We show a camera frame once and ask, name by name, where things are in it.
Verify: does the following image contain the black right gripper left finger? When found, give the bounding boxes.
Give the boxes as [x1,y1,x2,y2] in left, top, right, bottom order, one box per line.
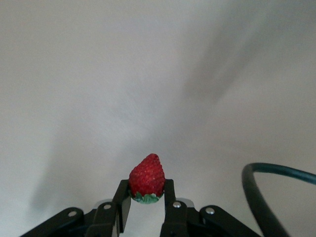
[18,179,131,237]

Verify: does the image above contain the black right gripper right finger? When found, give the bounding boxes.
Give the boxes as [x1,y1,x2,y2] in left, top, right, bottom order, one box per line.
[160,178,262,237]

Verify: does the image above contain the red strawberry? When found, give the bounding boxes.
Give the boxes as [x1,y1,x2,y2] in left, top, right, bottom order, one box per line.
[128,153,166,204]

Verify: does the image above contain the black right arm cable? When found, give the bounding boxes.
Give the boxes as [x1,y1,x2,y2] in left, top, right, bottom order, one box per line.
[241,162,316,237]

